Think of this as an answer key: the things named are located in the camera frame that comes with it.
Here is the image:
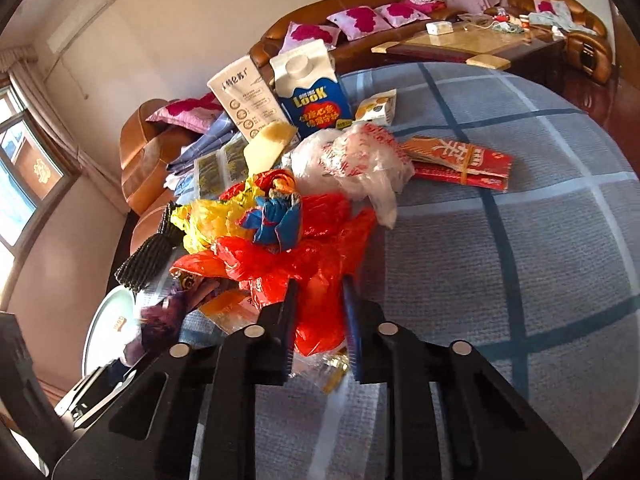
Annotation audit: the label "white box on coffee table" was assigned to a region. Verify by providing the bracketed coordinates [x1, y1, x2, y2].
[425, 21, 454, 36]

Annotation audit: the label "brown leather chaise sofa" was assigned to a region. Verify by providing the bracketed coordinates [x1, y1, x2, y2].
[119, 99, 198, 252]

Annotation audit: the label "yellow sponge block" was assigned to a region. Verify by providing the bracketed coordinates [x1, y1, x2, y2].
[243, 122, 297, 176]

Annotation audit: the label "clear packet of tea bags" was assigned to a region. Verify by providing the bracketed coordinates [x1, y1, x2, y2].
[194, 133, 248, 200]

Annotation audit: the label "white printed plastic bag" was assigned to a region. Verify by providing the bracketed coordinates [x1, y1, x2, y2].
[290, 122, 414, 229]

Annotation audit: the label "orange red plastic bag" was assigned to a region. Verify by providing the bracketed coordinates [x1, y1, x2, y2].
[218, 169, 297, 200]

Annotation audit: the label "pink floral pillow middle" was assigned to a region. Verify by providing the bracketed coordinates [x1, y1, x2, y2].
[326, 6, 392, 41]

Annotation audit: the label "yellow plastic bag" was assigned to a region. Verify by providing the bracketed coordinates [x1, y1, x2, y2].
[170, 179, 265, 254]

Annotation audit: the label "window with frame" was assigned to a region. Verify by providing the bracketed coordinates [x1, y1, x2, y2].
[0, 84, 76, 261]

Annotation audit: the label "beige curtain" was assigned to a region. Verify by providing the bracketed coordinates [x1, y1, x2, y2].
[1, 46, 130, 214]

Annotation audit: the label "white air conditioner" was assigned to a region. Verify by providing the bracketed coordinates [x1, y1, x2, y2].
[47, 0, 113, 55]

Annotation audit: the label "blue snack wrapper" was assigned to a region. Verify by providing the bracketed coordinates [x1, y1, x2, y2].
[239, 194, 302, 252]

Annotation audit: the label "red paper packet bundle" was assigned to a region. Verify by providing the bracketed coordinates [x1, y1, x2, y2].
[401, 136, 513, 192]

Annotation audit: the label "pink floral pillow on chaise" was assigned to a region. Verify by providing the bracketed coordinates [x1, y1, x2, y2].
[146, 92, 224, 134]

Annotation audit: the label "pink floral pillow left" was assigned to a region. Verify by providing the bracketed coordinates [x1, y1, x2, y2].
[279, 22, 341, 54]

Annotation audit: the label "pink floral pillow right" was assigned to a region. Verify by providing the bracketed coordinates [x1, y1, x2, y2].
[375, 2, 430, 28]

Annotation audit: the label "brown leather armchair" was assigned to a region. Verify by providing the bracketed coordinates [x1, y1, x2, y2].
[508, 0, 613, 84]

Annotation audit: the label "blue Look milk carton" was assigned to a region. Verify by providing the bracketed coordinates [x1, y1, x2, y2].
[270, 48, 352, 139]

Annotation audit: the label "tall white carton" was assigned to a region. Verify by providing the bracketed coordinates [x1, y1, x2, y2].
[207, 55, 288, 142]

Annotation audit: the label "light blue trash bin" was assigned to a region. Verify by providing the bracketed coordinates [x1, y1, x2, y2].
[81, 285, 140, 376]

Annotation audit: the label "small yellow white box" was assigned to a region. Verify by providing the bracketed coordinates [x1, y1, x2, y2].
[355, 89, 397, 127]

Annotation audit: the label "wooden coffee table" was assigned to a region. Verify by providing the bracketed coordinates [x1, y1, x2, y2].
[371, 23, 565, 93]

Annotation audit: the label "folded blue bedsheets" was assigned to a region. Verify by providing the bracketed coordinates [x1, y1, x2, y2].
[165, 112, 238, 205]

